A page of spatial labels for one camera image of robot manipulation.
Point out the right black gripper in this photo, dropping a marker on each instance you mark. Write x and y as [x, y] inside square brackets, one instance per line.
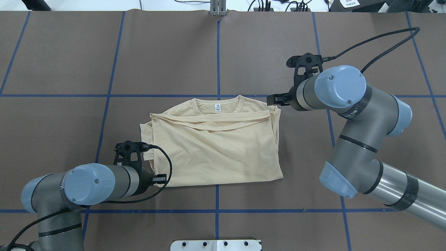
[294, 100]

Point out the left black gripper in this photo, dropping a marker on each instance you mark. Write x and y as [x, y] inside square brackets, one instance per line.
[145, 181]

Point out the cream long-sleeve graphic shirt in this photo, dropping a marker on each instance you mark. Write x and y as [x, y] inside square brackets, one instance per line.
[213, 142]

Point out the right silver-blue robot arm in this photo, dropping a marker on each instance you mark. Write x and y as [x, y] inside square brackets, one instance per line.
[371, 116]

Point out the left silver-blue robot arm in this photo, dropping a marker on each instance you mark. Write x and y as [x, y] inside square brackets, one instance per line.
[58, 200]

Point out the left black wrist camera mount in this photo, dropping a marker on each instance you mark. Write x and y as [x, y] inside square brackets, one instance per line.
[129, 153]

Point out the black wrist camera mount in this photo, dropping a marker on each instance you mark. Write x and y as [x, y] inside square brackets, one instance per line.
[129, 153]
[306, 65]

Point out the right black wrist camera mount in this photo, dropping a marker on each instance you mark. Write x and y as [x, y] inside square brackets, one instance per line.
[306, 65]

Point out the white camera pole with base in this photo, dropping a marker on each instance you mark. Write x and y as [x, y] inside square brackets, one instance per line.
[217, 245]

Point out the aluminium frame post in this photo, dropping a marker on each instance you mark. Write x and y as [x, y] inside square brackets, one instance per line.
[218, 8]

